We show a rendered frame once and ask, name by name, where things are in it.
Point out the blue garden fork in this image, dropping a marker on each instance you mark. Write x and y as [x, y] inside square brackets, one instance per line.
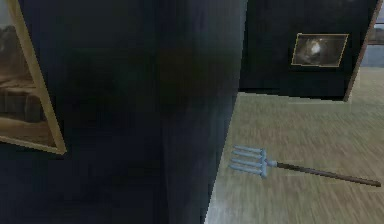
[260, 162]

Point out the gold framed dark picture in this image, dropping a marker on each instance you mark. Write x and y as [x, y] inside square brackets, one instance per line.
[318, 50]

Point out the gold framed landscape picture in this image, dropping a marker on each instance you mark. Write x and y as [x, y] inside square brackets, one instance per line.
[20, 93]

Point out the window with brown frame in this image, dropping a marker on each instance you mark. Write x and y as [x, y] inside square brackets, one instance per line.
[373, 50]

